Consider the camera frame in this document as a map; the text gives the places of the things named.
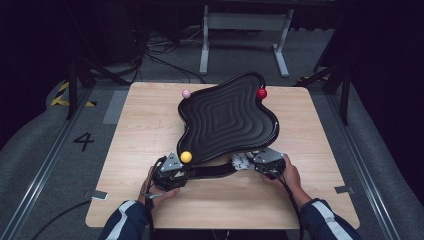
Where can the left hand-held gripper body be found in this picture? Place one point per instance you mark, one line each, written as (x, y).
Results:
(170, 176)

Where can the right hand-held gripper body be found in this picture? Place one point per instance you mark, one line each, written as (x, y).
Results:
(270, 165)

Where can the black wavy tray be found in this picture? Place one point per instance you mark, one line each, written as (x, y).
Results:
(230, 120)

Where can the person's right hand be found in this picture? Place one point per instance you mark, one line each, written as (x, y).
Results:
(290, 180)

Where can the person's left hand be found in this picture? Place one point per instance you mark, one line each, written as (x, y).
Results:
(153, 196)

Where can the yellow ball knob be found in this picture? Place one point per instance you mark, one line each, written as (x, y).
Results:
(186, 157)

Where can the red ball knob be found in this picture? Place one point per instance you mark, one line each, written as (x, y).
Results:
(261, 93)

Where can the grey tape piece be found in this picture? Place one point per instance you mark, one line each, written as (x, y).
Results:
(344, 189)
(99, 195)

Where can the pink ball knob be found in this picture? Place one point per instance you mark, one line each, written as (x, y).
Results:
(186, 94)

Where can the black metal stand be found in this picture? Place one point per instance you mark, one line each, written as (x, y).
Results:
(345, 100)
(71, 100)

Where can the yellow black hazard tape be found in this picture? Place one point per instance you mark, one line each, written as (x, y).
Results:
(60, 100)

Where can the aluminium floor rail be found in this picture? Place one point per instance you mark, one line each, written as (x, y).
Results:
(363, 166)
(43, 170)

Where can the grey metal table frame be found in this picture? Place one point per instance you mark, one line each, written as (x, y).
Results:
(246, 21)

